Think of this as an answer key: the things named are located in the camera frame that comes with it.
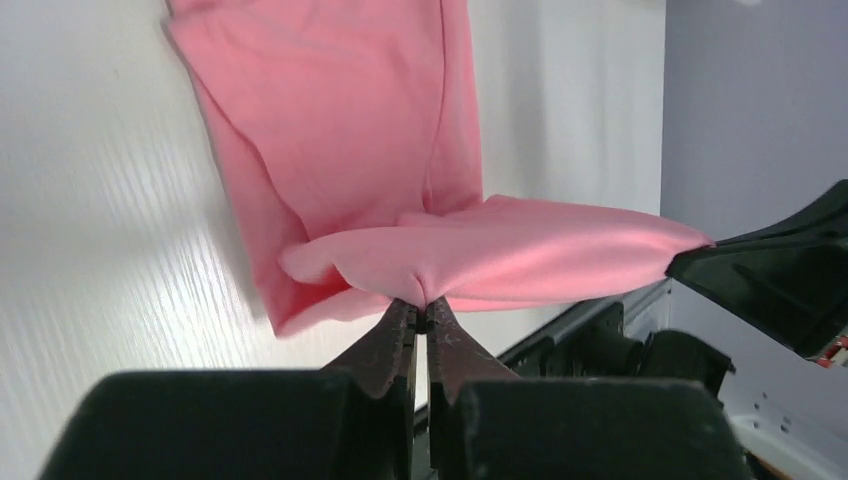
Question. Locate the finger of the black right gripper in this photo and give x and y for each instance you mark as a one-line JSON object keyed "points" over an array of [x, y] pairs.
{"points": [[788, 280]]}

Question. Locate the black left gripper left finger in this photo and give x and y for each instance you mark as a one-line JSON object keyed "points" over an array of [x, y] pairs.
{"points": [[351, 419]]}

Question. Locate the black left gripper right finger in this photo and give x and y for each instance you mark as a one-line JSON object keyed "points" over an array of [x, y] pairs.
{"points": [[570, 430]]}

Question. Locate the pink t shirt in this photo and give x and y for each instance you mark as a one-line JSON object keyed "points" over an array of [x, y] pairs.
{"points": [[348, 139]]}

